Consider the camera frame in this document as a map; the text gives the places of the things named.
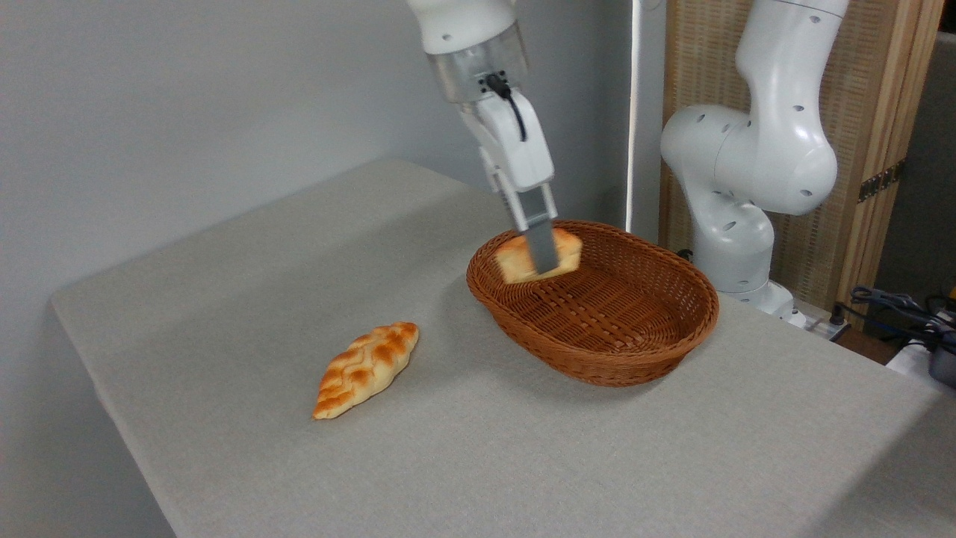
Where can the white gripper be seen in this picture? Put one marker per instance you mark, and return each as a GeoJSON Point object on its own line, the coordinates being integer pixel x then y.
{"type": "Point", "coordinates": [523, 153]}

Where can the brown wicker basket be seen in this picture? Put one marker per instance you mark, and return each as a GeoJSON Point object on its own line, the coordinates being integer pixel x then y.
{"type": "Point", "coordinates": [597, 321]}

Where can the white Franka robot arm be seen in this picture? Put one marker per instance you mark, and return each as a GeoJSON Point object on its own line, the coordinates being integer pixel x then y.
{"type": "Point", "coordinates": [769, 149]}

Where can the white vertical pole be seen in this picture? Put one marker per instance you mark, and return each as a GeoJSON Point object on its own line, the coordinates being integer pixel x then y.
{"type": "Point", "coordinates": [634, 112]}

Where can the long braided bread loaf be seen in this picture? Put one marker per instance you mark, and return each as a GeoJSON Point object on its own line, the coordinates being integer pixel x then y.
{"type": "Point", "coordinates": [366, 368]}

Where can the round knotted bread roll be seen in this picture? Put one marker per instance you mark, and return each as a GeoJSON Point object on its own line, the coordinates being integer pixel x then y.
{"type": "Point", "coordinates": [509, 263]}

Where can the grey tablecloth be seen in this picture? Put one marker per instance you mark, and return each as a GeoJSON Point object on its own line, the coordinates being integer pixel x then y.
{"type": "Point", "coordinates": [523, 456]}

